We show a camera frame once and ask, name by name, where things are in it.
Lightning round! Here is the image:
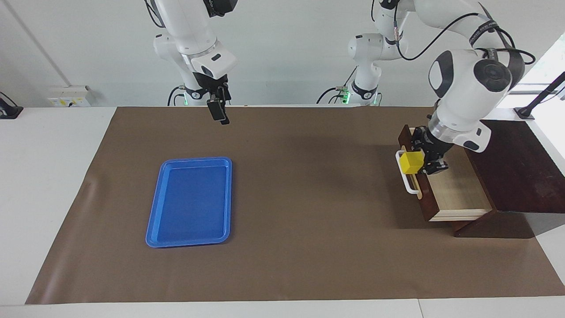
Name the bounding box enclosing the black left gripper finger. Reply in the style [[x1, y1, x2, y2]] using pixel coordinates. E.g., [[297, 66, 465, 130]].
[[411, 129, 427, 153], [423, 159, 449, 175]]

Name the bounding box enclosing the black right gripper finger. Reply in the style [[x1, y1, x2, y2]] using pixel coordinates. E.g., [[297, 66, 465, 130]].
[[206, 98, 225, 122], [219, 86, 231, 126]]

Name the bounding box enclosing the yellow cube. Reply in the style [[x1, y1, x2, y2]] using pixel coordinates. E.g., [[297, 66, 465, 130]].
[[400, 151, 425, 174]]

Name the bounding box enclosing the wooden drawer with white handle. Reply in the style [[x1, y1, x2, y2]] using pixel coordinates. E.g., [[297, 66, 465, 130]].
[[395, 125, 494, 222]]

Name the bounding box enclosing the dark wooden cabinet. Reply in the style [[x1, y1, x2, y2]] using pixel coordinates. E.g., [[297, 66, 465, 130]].
[[452, 118, 565, 239]]

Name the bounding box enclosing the black stand with long pole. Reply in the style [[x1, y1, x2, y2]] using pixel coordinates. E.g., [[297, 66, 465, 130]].
[[513, 71, 565, 121]]

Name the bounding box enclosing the blue plastic tray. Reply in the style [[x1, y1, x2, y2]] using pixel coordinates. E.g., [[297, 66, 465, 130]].
[[145, 157, 233, 248]]

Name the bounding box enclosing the brown table mat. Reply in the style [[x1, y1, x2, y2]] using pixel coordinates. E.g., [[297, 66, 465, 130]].
[[25, 106, 565, 305]]

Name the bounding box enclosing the black stand with short base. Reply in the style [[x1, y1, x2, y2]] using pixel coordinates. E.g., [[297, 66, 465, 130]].
[[0, 91, 23, 119]]

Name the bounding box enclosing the black right base cable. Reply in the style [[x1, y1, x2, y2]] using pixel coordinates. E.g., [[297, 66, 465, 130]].
[[167, 85, 186, 106]]

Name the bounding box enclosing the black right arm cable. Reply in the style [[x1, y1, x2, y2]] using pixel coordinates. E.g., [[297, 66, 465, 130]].
[[143, 0, 166, 30]]

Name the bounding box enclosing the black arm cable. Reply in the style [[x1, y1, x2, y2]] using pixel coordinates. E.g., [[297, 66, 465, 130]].
[[143, 0, 166, 30], [394, 12, 536, 67]]

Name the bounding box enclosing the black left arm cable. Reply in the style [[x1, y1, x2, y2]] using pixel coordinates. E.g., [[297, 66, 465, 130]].
[[394, 12, 536, 67]]

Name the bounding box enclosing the white wall outlet box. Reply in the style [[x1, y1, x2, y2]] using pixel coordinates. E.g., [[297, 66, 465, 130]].
[[48, 86, 92, 107]]

